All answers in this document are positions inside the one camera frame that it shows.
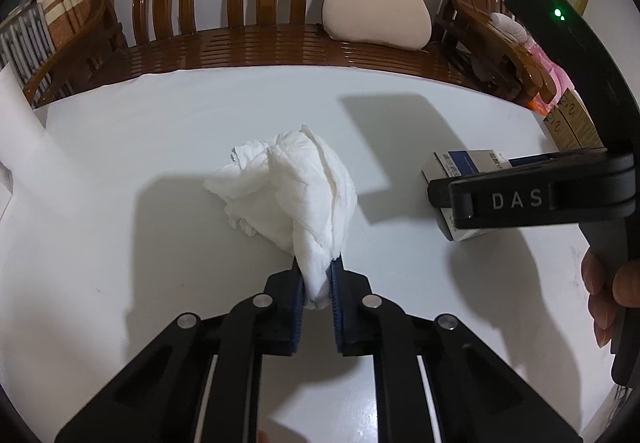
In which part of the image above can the pink cloth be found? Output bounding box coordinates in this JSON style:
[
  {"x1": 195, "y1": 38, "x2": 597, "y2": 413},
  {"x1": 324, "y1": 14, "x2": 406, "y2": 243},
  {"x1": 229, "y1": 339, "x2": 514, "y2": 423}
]
[{"x1": 525, "y1": 30, "x2": 573, "y2": 116}]

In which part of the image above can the white knit cloth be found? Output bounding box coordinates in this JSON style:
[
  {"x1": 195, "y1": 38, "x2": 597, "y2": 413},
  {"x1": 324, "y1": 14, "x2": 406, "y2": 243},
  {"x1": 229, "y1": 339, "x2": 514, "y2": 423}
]
[{"x1": 490, "y1": 12, "x2": 528, "y2": 44}]

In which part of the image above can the wooden bench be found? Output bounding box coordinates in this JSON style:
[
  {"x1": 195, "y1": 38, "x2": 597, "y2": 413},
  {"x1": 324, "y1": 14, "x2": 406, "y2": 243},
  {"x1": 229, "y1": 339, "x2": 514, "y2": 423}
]
[{"x1": 22, "y1": 0, "x2": 481, "y2": 109}]

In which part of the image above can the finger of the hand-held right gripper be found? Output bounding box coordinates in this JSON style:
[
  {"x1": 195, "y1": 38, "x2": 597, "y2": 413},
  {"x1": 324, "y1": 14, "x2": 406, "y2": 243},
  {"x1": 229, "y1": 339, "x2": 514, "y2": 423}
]
[
  {"x1": 427, "y1": 176, "x2": 453, "y2": 210},
  {"x1": 510, "y1": 149, "x2": 611, "y2": 170}
]

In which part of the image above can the beige cushion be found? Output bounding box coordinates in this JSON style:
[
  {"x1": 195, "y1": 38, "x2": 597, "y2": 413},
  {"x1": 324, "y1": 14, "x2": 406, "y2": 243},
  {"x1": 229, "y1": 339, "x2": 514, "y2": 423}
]
[{"x1": 321, "y1": 0, "x2": 433, "y2": 52}]

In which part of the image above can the brown cardboard box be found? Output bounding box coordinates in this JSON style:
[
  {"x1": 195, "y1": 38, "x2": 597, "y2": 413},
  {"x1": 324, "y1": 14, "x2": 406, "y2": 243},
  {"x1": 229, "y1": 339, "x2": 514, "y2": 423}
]
[{"x1": 542, "y1": 90, "x2": 604, "y2": 150}]

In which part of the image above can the wooden chair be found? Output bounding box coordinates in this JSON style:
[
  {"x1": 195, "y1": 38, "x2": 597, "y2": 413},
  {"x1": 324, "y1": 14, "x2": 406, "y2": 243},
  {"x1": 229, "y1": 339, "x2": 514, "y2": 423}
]
[{"x1": 447, "y1": 0, "x2": 558, "y2": 106}]

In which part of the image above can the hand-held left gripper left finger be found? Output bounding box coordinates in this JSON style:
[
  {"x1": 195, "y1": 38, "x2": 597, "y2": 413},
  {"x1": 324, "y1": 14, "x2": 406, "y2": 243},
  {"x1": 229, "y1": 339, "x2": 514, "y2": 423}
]
[{"x1": 54, "y1": 258, "x2": 306, "y2": 443}]

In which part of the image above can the blue and white box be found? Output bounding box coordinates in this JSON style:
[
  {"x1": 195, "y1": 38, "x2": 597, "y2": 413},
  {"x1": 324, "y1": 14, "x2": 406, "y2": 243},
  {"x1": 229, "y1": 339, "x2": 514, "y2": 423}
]
[{"x1": 421, "y1": 149, "x2": 516, "y2": 242}]

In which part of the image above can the grey slatted rack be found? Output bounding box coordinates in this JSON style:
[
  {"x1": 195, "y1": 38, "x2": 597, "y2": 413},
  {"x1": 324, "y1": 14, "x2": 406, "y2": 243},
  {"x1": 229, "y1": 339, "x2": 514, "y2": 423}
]
[{"x1": 0, "y1": 0, "x2": 51, "y2": 84}]

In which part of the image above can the person's right hand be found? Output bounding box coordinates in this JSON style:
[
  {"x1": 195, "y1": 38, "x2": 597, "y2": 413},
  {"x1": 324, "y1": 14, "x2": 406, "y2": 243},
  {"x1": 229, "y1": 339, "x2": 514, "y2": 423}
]
[{"x1": 582, "y1": 248, "x2": 640, "y2": 349}]

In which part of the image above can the white tissue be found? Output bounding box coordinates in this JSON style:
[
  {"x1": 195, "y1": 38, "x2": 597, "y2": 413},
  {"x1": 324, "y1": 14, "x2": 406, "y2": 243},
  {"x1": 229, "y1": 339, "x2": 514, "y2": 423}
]
[{"x1": 202, "y1": 124, "x2": 358, "y2": 311}]

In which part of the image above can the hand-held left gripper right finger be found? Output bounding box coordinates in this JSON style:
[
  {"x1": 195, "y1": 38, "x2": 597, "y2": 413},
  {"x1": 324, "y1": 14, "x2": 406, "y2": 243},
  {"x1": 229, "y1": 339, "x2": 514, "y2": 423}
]
[{"x1": 330, "y1": 257, "x2": 583, "y2": 443}]

